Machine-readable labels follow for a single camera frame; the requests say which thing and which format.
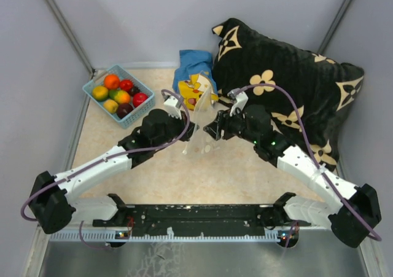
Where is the dark maroon toy plum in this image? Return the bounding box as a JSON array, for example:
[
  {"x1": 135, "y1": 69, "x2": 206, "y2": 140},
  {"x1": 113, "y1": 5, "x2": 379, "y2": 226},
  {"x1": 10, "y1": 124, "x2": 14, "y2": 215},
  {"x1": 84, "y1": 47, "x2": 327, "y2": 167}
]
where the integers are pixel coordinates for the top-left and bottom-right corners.
[{"x1": 116, "y1": 103, "x2": 134, "y2": 119}]

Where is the orange toy fruit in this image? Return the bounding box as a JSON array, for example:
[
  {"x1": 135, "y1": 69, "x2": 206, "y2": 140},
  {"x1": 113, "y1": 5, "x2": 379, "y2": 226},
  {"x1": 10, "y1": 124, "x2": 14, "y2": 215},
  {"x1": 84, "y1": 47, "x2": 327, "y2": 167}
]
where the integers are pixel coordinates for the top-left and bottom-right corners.
[{"x1": 103, "y1": 74, "x2": 120, "y2": 90}]

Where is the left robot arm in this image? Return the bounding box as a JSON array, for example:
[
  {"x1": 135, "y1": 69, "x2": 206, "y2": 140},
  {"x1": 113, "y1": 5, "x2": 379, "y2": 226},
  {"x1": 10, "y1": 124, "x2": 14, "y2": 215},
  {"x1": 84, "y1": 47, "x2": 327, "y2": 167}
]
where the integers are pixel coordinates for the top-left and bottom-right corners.
[{"x1": 28, "y1": 109, "x2": 195, "y2": 235}]

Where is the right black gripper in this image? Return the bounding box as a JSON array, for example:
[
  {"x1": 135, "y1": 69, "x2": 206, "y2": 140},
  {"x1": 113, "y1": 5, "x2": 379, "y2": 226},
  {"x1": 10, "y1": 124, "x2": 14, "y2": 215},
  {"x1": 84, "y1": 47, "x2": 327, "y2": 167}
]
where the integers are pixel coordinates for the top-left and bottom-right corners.
[{"x1": 203, "y1": 104, "x2": 259, "y2": 144}]

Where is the purple cable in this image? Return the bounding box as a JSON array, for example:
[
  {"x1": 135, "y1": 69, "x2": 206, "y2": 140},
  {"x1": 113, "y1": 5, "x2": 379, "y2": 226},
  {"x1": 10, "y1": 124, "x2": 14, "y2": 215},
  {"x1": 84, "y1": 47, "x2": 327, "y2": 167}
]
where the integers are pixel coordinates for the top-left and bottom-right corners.
[
  {"x1": 228, "y1": 84, "x2": 382, "y2": 249},
  {"x1": 20, "y1": 88, "x2": 191, "y2": 252}
]

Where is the metal corner post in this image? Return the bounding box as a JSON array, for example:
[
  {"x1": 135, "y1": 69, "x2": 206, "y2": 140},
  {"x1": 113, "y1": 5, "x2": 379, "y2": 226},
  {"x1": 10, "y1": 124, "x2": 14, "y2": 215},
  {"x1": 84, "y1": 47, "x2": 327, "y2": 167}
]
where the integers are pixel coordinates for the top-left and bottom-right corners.
[
  {"x1": 317, "y1": 0, "x2": 354, "y2": 54},
  {"x1": 44, "y1": 0, "x2": 95, "y2": 76}
]

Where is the yellow green toy citrus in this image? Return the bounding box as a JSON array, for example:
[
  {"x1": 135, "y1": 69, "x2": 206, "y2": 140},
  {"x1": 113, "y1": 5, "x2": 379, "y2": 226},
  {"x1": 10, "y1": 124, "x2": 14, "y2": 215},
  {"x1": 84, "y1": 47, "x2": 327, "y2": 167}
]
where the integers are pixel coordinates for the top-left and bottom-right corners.
[{"x1": 91, "y1": 85, "x2": 109, "y2": 102}]

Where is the red toy apple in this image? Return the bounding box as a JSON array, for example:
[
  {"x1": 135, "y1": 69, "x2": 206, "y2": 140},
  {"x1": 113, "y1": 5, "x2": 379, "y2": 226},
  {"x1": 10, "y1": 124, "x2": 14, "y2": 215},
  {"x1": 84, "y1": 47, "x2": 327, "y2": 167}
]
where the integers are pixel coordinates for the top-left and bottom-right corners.
[{"x1": 132, "y1": 92, "x2": 149, "y2": 107}]

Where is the yellow toy lemon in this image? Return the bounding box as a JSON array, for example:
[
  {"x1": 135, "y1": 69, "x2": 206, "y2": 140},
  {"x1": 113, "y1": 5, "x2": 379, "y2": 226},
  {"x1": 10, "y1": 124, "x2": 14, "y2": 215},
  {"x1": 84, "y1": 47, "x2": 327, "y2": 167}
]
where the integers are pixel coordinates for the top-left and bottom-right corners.
[{"x1": 103, "y1": 99, "x2": 119, "y2": 114}]

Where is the clear dotted zip top bag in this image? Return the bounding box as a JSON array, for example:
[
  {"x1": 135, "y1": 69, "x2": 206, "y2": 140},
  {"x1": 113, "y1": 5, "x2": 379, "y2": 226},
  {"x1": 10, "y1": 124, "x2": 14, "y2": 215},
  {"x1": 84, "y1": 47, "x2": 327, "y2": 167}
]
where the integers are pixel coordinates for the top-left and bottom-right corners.
[{"x1": 179, "y1": 72, "x2": 219, "y2": 158}]

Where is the green orange toy mango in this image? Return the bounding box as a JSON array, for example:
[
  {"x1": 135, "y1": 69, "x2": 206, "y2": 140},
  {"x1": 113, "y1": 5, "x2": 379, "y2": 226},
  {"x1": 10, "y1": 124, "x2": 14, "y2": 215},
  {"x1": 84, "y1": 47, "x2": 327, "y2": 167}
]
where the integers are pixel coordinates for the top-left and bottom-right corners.
[{"x1": 109, "y1": 90, "x2": 131, "y2": 104}]

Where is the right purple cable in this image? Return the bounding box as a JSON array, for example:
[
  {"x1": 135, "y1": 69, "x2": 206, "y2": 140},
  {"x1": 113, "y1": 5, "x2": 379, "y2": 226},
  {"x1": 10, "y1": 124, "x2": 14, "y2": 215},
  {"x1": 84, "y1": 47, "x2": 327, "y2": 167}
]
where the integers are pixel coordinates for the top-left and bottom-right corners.
[{"x1": 228, "y1": 84, "x2": 382, "y2": 249}]

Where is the dark purple toy fruit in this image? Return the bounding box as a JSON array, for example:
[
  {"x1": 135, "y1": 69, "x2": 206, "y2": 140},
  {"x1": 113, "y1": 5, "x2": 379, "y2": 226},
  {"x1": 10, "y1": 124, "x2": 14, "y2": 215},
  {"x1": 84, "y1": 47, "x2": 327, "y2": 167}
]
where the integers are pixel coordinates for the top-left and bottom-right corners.
[{"x1": 128, "y1": 86, "x2": 141, "y2": 97}]

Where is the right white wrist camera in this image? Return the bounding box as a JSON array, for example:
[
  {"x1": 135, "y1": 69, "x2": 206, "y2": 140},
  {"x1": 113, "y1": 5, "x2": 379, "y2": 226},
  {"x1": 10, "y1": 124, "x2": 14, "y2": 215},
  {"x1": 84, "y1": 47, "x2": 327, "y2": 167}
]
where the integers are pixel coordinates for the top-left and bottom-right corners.
[{"x1": 228, "y1": 88, "x2": 248, "y2": 117}]

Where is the blue yellow pikachu cloth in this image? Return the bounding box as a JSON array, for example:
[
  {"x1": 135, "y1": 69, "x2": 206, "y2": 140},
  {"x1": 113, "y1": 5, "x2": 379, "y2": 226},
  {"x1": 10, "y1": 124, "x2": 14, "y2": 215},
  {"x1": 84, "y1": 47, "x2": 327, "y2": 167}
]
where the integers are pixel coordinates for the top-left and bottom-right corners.
[{"x1": 172, "y1": 50, "x2": 219, "y2": 111}]

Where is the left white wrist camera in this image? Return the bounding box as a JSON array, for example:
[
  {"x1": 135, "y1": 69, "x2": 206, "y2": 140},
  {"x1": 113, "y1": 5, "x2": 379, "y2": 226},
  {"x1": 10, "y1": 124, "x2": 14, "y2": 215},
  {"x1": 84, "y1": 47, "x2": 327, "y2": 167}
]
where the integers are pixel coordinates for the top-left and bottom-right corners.
[{"x1": 161, "y1": 92, "x2": 182, "y2": 120}]

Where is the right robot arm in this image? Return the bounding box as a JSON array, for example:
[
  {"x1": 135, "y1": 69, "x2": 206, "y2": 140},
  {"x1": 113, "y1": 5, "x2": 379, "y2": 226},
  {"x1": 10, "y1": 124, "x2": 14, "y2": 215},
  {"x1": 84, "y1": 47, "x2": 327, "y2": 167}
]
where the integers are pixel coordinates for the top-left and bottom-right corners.
[{"x1": 203, "y1": 105, "x2": 381, "y2": 248}]

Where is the left metal corner post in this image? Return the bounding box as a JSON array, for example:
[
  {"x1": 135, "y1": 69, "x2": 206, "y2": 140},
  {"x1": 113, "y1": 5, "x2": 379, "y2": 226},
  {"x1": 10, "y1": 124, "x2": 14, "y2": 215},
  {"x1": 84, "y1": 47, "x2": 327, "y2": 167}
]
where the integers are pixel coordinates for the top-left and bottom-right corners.
[{"x1": 44, "y1": 0, "x2": 95, "y2": 76}]

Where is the black floral pillow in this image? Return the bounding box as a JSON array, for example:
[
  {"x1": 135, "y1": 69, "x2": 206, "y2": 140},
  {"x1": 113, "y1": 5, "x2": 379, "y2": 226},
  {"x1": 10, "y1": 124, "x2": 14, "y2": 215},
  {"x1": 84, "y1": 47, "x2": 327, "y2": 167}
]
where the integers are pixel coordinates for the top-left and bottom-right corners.
[{"x1": 212, "y1": 18, "x2": 365, "y2": 171}]

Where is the aluminium frame rail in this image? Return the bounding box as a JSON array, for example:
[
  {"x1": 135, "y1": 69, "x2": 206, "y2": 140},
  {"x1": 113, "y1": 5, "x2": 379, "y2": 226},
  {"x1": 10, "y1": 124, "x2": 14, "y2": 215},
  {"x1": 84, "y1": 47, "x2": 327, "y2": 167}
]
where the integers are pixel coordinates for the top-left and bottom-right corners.
[{"x1": 36, "y1": 205, "x2": 372, "y2": 244}]

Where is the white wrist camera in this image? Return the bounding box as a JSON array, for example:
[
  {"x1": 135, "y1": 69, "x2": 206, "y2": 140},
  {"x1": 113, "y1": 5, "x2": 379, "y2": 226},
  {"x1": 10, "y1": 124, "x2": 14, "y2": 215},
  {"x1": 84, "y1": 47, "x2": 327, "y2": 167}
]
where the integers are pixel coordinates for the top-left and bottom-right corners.
[
  {"x1": 161, "y1": 92, "x2": 182, "y2": 120},
  {"x1": 228, "y1": 88, "x2": 248, "y2": 117}
]

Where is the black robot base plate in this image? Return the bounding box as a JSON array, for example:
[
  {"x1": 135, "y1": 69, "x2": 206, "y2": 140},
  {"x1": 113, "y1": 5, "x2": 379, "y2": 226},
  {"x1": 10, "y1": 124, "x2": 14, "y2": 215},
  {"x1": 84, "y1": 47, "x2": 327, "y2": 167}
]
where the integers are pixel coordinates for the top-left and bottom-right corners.
[{"x1": 93, "y1": 205, "x2": 292, "y2": 237}]

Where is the right metal corner post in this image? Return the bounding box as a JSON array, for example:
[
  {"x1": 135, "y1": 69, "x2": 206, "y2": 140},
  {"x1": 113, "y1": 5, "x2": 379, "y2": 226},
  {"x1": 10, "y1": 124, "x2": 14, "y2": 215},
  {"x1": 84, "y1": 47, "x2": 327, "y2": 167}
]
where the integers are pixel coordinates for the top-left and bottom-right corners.
[{"x1": 317, "y1": 0, "x2": 354, "y2": 54}]

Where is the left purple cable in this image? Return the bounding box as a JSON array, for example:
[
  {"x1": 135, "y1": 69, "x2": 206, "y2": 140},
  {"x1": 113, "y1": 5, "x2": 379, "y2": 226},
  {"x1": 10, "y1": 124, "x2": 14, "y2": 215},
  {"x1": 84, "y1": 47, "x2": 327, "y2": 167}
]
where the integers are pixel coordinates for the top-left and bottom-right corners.
[{"x1": 20, "y1": 88, "x2": 191, "y2": 252}]

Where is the blue plastic basket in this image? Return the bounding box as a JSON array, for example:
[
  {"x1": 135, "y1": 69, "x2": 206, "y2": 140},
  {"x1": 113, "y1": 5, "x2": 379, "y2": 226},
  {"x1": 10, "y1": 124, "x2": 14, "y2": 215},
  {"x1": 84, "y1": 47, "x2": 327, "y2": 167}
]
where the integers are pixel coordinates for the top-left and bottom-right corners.
[{"x1": 83, "y1": 65, "x2": 155, "y2": 129}]

